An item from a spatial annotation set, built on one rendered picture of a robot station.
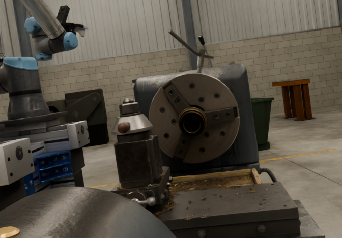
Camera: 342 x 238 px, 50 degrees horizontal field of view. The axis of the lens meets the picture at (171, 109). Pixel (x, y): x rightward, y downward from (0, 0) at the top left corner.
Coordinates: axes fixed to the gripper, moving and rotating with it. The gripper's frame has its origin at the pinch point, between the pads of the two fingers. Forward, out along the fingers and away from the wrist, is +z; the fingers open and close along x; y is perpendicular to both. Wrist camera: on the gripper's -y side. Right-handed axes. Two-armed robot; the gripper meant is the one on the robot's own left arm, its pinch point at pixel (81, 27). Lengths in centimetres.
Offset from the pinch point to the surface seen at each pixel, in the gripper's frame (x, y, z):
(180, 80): 75, 26, -43
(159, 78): 60, 26, -29
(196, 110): 85, 35, -52
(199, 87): 82, 29, -41
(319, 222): 111, 144, 142
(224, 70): 85, 23, -21
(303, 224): 121, 50, -94
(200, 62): 81, 20, -37
